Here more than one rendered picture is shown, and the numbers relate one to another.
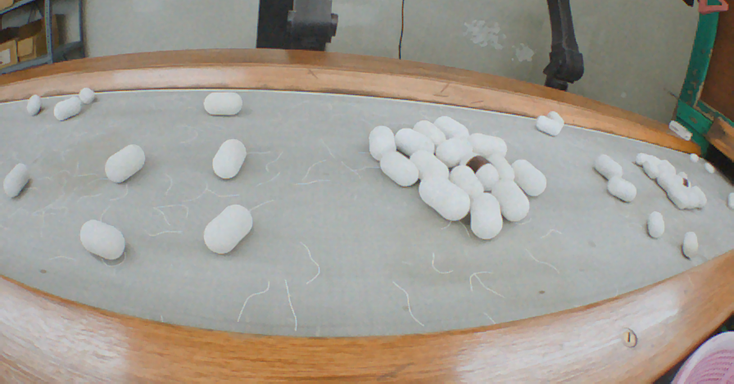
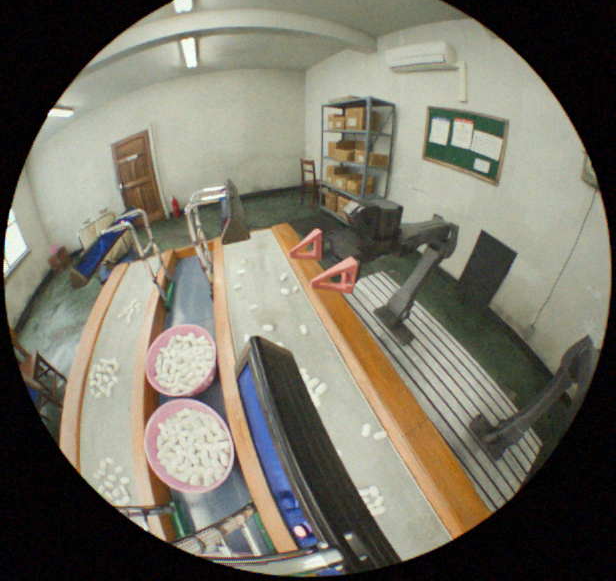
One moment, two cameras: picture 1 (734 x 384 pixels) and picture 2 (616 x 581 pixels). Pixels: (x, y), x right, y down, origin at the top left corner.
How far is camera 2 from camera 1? 0.54 m
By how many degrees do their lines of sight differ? 64
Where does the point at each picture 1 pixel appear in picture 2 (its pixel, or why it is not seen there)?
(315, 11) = (396, 305)
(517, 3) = not seen: outside the picture
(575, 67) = (507, 438)
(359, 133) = (310, 366)
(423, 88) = (358, 374)
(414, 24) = (556, 300)
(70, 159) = (268, 312)
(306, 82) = (336, 340)
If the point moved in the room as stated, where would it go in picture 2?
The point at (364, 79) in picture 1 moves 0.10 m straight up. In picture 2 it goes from (348, 354) to (354, 336)
